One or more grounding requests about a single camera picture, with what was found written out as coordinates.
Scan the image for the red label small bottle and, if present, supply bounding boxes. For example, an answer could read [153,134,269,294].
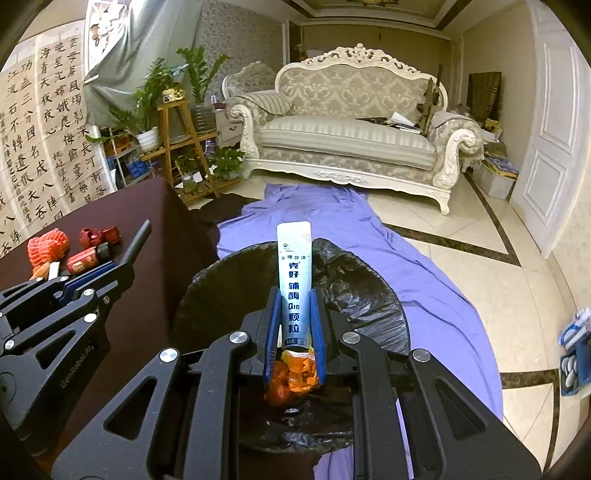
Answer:
[66,242,111,275]

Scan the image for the wooden plant stand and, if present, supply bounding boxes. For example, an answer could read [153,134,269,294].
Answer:
[140,100,239,205]

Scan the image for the tall dark potted plant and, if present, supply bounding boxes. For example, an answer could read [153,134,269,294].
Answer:
[176,46,230,134]

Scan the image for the purple cloth on floor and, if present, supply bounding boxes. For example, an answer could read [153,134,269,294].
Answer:
[215,183,505,480]

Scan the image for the calligraphy paper scrolls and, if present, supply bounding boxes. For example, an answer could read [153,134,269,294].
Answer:
[1,21,114,254]

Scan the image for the dark red ribbon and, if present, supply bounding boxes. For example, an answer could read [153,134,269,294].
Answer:
[78,226,122,249]

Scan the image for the metal shelf rack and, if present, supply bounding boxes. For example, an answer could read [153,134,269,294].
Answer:
[100,128,154,190]

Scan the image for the white blue sachet stick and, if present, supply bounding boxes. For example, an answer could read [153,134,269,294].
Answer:
[276,221,312,351]

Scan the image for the ornate armchair behind sofa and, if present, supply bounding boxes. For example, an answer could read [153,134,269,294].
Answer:
[221,61,276,99]

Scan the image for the grey hanging sheet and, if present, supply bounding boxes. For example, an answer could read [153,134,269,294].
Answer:
[83,0,204,127]

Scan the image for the orange peel piece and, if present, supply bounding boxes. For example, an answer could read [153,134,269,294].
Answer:
[30,262,51,280]

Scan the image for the black trash bag bin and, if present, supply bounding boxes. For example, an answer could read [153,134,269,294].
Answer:
[170,238,411,455]

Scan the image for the white door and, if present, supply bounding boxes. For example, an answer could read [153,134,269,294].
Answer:
[511,1,590,257]

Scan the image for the white potted green plant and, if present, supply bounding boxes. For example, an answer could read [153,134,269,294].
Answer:
[109,57,177,153]

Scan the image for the white paper strip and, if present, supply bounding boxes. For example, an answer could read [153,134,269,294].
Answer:
[48,261,60,280]

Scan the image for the orange foam fruit net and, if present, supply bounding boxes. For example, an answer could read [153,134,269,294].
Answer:
[27,228,69,269]

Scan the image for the ornate white sofa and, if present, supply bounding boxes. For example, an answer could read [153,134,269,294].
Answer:
[223,44,484,214]

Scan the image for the orange plastic bag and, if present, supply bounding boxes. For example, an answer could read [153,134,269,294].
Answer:
[266,348,320,407]

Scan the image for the small floor plant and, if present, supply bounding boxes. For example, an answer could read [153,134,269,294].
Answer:
[207,147,245,180]

